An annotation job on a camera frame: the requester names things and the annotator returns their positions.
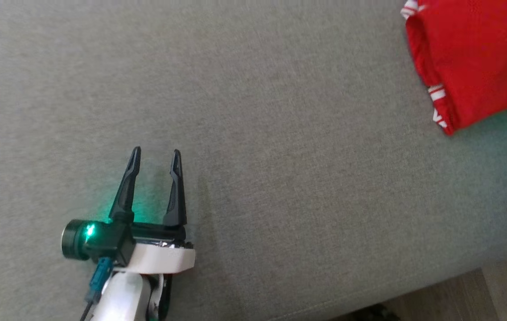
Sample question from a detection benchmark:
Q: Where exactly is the red white basketball jersey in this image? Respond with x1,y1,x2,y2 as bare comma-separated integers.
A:
400,0,507,136

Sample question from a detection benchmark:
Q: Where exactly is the blue left camera cable connector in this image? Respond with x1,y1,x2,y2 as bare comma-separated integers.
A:
79,257,115,321

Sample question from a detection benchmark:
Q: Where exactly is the large grey sofa seat cushion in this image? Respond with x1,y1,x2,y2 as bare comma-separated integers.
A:
0,0,507,321

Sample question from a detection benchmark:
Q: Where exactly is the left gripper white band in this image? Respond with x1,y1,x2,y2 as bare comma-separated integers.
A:
108,146,197,275

